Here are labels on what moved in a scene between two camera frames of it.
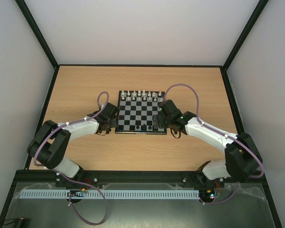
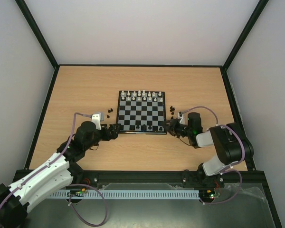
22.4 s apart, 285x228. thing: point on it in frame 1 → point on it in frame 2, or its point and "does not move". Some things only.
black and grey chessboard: x=136 y=112 does not move
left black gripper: x=114 y=123 → x=114 y=135
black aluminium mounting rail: x=89 y=178 does not move
